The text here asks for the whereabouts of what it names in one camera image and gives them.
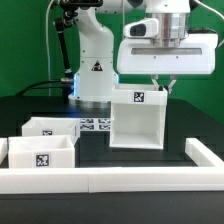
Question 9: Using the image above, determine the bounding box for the printed marker sheet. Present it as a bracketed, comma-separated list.
[80, 118, 111, 131]

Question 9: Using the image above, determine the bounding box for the white thin cable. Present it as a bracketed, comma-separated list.
[44, 0, 56, 97]

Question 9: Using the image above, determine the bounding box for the white drawer cabinet frame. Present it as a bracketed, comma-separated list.
[110, 84, 168, 150]

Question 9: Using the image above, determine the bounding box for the white workspace border frame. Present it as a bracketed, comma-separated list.
[0, 138, 224, 194]

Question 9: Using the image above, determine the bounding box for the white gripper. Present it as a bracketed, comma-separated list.
[117, 34, 218, 94]

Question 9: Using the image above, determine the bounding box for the white front drawer box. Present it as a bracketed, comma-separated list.
[8, 135, 75, 168]

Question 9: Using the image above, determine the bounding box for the black cable bundle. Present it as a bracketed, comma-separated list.
[14, 18, 75, 98]

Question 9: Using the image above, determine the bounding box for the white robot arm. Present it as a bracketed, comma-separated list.
[55, 0, 223, 104]

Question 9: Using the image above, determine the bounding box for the white drawer box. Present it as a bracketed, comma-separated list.
[8, 135, 75, 168]
[22, 117, 80, 138]

